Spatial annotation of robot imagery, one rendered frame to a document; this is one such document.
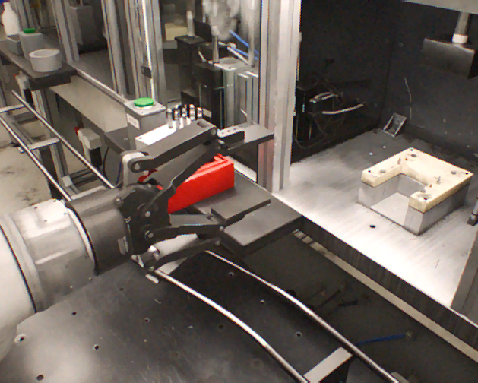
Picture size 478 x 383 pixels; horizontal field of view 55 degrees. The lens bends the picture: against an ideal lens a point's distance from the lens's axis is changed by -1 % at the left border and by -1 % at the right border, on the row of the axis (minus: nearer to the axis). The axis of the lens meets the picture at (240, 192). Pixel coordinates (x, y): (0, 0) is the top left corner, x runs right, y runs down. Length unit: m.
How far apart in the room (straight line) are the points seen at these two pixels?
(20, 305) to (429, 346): 0.82
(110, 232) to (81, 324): 0.59
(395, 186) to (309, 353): 0.35
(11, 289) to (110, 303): 0.63
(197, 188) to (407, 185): 0.39
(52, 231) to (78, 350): 0.56
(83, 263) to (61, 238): 0.03
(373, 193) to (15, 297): 0.63
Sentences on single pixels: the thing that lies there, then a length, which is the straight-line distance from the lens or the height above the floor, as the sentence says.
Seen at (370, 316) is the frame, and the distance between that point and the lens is 1.10.
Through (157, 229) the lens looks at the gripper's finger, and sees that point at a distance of 0.46.
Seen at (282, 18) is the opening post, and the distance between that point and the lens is 0.76.
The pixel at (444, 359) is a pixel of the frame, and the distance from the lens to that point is 1.04.
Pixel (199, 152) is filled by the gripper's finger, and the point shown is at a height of 1.17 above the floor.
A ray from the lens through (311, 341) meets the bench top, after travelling 0.92.
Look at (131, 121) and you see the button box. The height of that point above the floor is 0.99.
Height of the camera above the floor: 1.39
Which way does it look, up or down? 33 degrees down
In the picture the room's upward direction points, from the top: straight up
